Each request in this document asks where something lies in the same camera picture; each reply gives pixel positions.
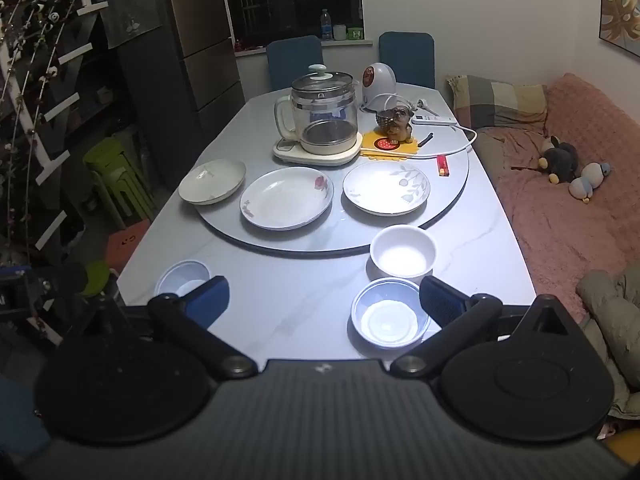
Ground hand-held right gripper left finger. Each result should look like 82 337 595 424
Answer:
75 276 260 380

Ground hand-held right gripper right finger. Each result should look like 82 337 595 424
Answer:
390 276 583 376

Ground white bowl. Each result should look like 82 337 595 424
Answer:
350 276 431 349
370 225 438 282
154 260 212 298

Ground white plate pink flower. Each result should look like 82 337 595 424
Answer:
239 167 335 231

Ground white plate grey leaves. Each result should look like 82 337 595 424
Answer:
342 161 431 217

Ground green round stool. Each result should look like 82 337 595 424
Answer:
82 260 113 297

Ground orange stool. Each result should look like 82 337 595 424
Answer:
105 220 151 276

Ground blue cloth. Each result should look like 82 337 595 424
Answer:
0 377 51 456

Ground grey round turntable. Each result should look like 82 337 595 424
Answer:
192 91 472 259

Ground dark shelf white slats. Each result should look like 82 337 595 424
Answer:
0 0 121 266

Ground stack of green stools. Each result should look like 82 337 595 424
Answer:
82 137 158 228

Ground pink blanket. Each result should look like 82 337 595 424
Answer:
472 72 640 326

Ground yellow sunflower mat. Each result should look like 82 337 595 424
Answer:
359 130 420 158

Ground olive green jacket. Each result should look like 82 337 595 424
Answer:
575 265 640 418

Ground cream kettle base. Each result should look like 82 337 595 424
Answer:
272 132 363 166

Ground brown dog figurine with basket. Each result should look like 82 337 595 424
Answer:
376 102 416 145

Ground black mouse plush toy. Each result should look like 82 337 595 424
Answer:
537 135 581 184

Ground white penguin plush toy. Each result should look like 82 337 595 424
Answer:
569 161 613 204

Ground checkered pillow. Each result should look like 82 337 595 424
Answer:
446 75 548 133

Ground white egg-shaped appliance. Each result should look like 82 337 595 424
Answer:
361 62 398 111

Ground yellow object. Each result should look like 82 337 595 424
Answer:
605 430 640 467

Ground blue chair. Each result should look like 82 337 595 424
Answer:
378 32 436 90
266 36 325 92

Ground grey refrigerator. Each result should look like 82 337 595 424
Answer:
117 0 246 191

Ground grey-green hanging cloth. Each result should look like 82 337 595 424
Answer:
95 0 163 51

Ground white power cable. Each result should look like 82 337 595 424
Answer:
360 124 478 158

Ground glass kettle cream handle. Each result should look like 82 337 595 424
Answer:
274 64 360 156

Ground leaf wall picture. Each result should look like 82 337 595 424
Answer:
599 0 640 58

